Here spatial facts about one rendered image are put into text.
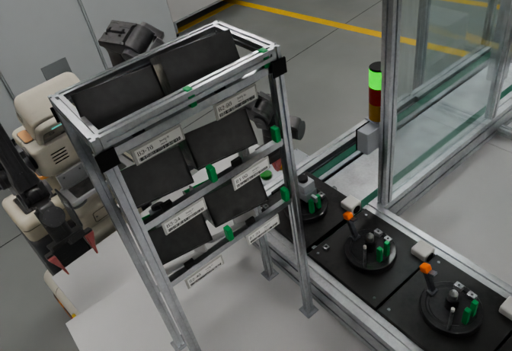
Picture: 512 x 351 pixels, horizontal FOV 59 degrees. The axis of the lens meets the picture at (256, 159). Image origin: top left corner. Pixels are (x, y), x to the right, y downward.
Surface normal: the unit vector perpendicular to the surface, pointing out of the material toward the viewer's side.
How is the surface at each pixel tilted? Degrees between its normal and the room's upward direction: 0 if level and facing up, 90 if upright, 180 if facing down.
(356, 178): 0
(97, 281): 0
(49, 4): 90
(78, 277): 0
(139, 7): 90
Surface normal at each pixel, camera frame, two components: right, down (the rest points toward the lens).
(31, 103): 0.36, -0.32
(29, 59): 0.70, 0.37
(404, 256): -0.15, -0.76
